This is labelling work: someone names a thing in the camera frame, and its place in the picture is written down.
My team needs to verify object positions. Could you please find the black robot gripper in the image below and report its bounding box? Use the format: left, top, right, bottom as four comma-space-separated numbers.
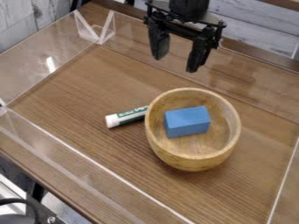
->
144, 0, 227, 73

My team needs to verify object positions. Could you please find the blue rectangular block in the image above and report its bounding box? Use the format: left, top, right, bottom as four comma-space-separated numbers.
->
162, 106, 211, 138

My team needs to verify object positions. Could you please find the brown wooden bowl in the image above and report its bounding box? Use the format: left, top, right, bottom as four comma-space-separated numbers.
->
144, 87, 241, 172

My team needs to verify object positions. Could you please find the white green tube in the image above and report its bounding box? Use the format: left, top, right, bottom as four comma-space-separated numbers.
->
105, 106, 148, 129

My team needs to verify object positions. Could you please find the clear acrylic corner bracket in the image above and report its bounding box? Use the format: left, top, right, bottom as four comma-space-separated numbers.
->
73, 10, 116, 45

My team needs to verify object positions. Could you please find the black metal frame base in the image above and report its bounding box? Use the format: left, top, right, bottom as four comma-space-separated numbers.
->
25, 195, 68, 224

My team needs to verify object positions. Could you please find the black cable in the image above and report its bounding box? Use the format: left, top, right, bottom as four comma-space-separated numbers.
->
0, 198, 44, 224

